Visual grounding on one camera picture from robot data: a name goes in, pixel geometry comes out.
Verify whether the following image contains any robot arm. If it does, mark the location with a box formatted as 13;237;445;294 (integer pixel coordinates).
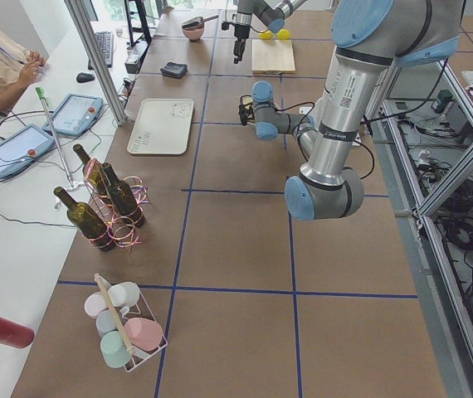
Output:
251;0;466;221
222;0;305;64

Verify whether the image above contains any wooden cutting board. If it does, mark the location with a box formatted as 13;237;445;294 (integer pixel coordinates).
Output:
251;39;295;74

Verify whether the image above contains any yellow lemon half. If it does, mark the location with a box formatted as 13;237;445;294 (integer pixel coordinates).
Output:
276;28;290;40
258;30;273;40

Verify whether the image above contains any black keyboard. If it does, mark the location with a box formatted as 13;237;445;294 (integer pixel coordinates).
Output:
94;31;115;68

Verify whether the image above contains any mint green cup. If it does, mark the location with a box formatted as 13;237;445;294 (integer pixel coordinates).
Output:
100;331;132;368

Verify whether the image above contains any cream bear serving tray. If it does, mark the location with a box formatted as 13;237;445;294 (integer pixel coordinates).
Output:
127;99;194;156

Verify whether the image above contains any copper wire bottle rack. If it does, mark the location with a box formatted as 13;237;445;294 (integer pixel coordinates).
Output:
81;159;151;252

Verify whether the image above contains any metal scoop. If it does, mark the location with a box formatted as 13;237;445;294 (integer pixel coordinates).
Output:
182;15;218;30

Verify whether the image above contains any grey blue cup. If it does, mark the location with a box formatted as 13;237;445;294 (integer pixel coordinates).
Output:
95;309;117;338

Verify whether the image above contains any red cylinder can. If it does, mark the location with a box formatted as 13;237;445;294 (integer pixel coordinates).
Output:
0;317;34;348

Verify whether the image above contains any black computer mouse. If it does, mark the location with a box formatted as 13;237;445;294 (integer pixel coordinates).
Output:
76;72;95;84

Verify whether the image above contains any white wire cup rack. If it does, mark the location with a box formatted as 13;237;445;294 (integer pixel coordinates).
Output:
85;274;168;372

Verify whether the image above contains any aluminium frame post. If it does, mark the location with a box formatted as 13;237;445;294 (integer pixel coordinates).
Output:
64;0;128;126

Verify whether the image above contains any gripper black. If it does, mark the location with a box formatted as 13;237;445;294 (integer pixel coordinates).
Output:
238;95;255;126
222;12;252;64

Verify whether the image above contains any white cup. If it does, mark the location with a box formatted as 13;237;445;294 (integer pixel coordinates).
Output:
107;281;140;308

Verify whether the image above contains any dark green wine bottle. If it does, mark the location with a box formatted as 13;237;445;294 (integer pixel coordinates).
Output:
53;187;115;251

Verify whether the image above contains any pale pink cup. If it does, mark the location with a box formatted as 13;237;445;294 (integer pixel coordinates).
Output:
84;292;108;319

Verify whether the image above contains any dusty pink cup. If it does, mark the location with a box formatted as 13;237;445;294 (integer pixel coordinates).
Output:
124;318;163;352

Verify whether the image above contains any pink bowl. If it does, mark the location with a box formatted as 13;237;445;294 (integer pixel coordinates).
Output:
182;23;204;41

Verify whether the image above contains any blue teach pendant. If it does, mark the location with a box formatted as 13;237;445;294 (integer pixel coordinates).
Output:
51;94;104;138
0;124;55;179

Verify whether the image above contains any folded grey cloth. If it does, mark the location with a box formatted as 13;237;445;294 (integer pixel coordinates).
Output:
160;61;188;79

